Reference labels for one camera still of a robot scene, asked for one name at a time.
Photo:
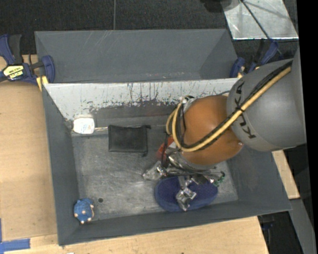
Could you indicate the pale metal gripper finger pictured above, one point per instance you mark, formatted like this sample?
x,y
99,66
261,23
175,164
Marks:
x,y
191,194
182,201

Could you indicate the dark blue oval disc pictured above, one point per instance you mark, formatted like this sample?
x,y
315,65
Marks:
x,y
167,194

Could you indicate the clear plastic bottle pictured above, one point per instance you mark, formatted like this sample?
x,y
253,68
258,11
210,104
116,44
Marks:
x,y
153,173

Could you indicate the red small object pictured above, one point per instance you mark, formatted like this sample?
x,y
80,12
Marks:
x,y
161,151

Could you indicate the grey metal bin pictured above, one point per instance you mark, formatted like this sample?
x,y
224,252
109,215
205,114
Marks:
x,y
119,176

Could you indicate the black flat pouch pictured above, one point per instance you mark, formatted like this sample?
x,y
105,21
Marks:
x,y
127,138

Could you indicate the blue toy animal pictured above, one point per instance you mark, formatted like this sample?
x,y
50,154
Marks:
x,y
83,210

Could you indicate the white printed packet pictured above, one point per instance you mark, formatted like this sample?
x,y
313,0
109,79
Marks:
x,y
83,125

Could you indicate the brown cardboard board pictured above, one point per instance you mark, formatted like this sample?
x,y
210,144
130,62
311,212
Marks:
x,y
22,162

